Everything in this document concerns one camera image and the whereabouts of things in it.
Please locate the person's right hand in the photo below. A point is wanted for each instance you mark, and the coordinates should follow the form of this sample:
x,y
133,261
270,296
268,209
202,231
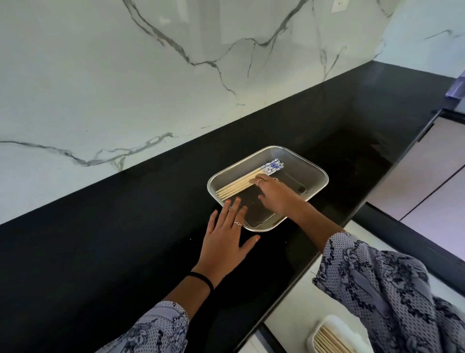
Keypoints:
x,y
279,198

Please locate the person's left hand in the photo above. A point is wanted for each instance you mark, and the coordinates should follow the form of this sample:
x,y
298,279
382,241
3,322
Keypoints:
x,y
221,247

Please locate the person's left thumb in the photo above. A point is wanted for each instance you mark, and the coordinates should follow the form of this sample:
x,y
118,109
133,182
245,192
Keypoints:
x,y
250,244

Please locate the person's right thumb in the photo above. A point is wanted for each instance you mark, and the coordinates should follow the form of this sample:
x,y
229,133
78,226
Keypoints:
x,y
262,199

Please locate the person's left middle finger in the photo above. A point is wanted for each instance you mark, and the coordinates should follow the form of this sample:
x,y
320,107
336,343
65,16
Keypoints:
x,y
235,211

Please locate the person's left little finger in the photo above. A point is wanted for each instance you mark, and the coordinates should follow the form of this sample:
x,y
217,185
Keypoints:
x,y
213,220

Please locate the bundle of blue-tipped chopsticks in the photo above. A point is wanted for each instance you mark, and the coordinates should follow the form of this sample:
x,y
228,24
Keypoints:
x,y
236,187

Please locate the person's left forearm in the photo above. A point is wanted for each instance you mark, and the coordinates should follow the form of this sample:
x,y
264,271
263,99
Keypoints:
x,y
189,292

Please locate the person's right forearm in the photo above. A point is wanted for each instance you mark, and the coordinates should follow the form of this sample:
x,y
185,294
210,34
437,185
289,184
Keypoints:
x,y
316,225

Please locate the rectangular metal mesh tray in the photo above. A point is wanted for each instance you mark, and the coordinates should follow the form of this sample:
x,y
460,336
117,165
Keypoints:
x,y
301,171

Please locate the white kitchen drawer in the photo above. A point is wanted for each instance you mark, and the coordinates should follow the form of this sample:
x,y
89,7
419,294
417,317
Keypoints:
x,y
290,312

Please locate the white plastic cutlery container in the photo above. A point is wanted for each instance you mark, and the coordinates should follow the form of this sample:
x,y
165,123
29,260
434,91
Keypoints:
x,y
316,332

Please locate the pile of plain wooden chopsticks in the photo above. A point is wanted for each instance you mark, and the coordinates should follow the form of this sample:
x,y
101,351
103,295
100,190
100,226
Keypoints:
x,y
332,343

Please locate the grey floral patterned garment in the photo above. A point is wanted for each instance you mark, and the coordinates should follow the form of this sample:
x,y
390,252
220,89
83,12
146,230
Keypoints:
x,y
381,291

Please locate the white base cabinet front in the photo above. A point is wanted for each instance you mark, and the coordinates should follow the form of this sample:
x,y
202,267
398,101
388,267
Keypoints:
x,y
428,174

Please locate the white wall outlet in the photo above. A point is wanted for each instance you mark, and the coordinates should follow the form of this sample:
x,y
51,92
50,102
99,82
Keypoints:
x,y
340,5

